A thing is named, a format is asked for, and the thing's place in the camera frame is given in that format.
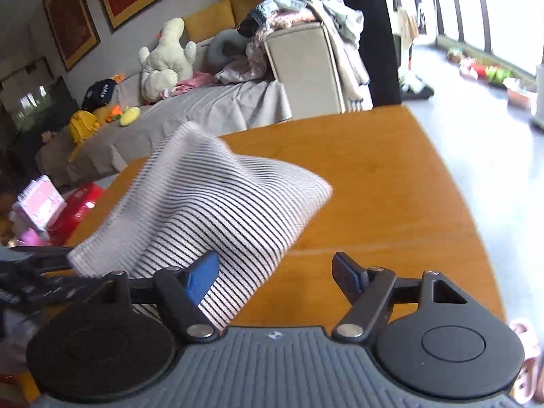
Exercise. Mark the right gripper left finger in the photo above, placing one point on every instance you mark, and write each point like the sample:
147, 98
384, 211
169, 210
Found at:
179, 293

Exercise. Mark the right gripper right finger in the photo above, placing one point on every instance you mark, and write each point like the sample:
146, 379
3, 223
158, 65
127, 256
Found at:
369, 291

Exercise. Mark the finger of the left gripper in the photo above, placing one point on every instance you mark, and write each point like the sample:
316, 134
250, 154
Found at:
59, 290
41, 258

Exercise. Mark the striped knit garment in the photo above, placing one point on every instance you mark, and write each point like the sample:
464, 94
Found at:
194, 195

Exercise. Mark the pile of clothes on armrest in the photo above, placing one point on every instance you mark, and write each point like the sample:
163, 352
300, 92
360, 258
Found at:
311, 46

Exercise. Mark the pink toy case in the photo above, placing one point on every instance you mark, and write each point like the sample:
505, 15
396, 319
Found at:
37, 205

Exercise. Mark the red glossy bowl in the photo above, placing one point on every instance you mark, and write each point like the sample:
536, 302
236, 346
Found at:
70, 215

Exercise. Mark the black fish tank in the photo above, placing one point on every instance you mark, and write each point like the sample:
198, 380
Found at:
32, 99

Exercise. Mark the yellow plush toy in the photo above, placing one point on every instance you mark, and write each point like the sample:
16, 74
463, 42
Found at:
129, 116

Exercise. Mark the black cap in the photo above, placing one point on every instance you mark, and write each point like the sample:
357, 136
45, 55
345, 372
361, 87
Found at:
98, 95

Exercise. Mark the pink cloth on sofa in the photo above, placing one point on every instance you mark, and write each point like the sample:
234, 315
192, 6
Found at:
198, 80

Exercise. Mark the beige sofa with cover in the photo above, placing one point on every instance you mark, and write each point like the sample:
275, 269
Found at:
218, 109

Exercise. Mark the white plush duck toy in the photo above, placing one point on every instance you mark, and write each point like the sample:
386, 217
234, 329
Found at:
168, 64

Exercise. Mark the pink flower pot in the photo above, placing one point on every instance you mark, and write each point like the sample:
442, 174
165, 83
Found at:
518, 95

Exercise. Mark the red basin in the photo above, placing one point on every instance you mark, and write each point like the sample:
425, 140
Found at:
471, 69

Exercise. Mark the green leafy plant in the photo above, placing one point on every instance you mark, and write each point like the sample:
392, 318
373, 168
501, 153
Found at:
496, 75

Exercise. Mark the grey neck pillow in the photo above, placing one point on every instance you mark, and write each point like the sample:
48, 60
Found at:
224, 48

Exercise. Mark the red gold framed picture left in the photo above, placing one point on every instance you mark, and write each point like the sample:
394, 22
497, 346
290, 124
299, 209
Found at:
73, 29

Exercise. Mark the white exercise machine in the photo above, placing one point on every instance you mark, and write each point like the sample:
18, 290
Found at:
406, 31

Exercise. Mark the left yellow cushion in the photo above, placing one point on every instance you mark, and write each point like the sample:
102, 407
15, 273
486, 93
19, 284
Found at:
208, 22

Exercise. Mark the yellow cushion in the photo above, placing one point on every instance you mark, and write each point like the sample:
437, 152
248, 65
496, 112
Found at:
255, 2
208, 22

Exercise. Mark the right yellow cushion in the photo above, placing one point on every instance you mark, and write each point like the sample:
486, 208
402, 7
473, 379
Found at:
255, 2

